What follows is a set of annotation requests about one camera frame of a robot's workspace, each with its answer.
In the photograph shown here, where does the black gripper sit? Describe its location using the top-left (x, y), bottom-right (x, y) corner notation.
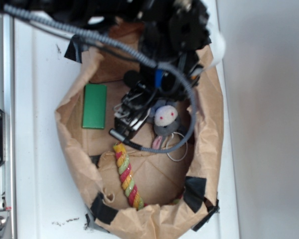
top-left (123, 51), bottom-right (203, 110)

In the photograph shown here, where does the gray plush animal toy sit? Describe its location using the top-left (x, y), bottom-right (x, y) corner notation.
top-left (147, 99), bottom-right (186, 149)

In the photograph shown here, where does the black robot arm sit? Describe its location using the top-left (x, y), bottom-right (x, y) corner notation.
top-left (0, 0), bottom-right (211, 101)

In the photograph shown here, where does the green rectangular block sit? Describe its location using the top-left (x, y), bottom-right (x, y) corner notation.
top-left (82, 84), bottom-right (107, 129)

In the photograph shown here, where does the brown paper bag bin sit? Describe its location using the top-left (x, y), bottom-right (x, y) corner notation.
top-left (54, 34), bottom-right (224, 239)

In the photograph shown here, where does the white plastic tray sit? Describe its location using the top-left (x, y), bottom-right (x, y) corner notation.
top-left (13, 0), bottom-right (241, 239)

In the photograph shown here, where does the gray coiled cable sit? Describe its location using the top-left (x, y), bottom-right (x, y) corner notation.
top-left (0, 3), bottom-right (197, 154)

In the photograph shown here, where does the twisted multicolour rope toy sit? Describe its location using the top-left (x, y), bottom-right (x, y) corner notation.
top-left (112, 142), bottom-right (184, 209)

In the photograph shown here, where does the aluminium frame rail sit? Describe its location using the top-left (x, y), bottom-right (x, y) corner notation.
top-left (0, 13), bottom-right (17, 239)

